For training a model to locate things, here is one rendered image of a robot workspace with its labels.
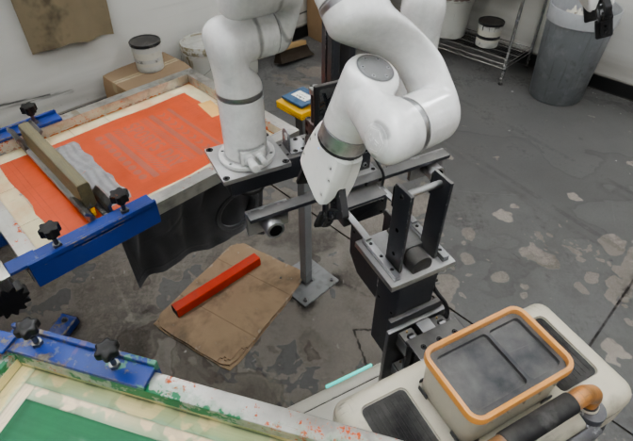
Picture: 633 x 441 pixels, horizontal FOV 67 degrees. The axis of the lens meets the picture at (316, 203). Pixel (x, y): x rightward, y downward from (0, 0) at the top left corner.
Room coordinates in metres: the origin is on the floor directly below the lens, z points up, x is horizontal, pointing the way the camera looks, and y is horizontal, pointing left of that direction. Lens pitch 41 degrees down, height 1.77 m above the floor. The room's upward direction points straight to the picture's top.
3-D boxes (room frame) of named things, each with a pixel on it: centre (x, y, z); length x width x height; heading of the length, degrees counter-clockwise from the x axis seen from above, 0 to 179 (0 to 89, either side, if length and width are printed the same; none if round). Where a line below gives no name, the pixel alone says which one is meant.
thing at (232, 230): (1.06, 0.37, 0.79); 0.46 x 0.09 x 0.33; 134
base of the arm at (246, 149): (0.87, 0.15, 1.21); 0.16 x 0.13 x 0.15; 27
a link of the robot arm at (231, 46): (0.89, 0.15, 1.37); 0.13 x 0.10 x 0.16; 126
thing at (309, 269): (1.47, 0.05, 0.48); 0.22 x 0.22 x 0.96; 44
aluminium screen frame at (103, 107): (1.16, 0.54, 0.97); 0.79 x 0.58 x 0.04; 134
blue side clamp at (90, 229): (0.79, 0.51, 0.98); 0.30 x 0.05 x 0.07; 134
